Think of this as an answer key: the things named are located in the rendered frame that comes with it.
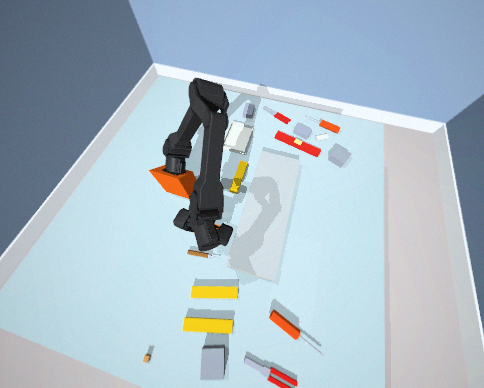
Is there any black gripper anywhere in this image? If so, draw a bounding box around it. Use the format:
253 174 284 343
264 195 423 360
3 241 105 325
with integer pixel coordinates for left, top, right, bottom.
173 208 233 246

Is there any white shallow tray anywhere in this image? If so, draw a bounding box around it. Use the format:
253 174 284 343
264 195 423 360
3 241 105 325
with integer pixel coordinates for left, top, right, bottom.
223 121 254 155

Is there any yellow flat bar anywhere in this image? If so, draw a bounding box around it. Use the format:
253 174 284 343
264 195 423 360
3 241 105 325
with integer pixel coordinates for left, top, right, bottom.
182 317 233 333
229 160 248 194
191 286 238 298

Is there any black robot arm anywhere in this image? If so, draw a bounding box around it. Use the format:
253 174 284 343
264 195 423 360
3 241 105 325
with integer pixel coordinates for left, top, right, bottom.
162 77 229 251

